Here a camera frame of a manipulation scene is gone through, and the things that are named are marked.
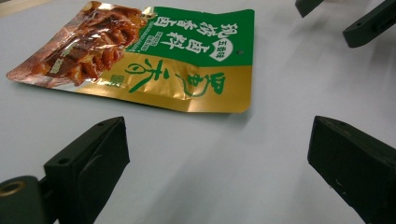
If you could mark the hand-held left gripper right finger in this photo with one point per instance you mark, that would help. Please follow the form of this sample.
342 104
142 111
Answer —
358 161

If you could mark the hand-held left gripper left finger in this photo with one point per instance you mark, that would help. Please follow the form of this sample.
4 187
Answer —
93 161

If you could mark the green and gold snack packet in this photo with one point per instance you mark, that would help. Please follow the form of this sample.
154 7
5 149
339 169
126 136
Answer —
174 59

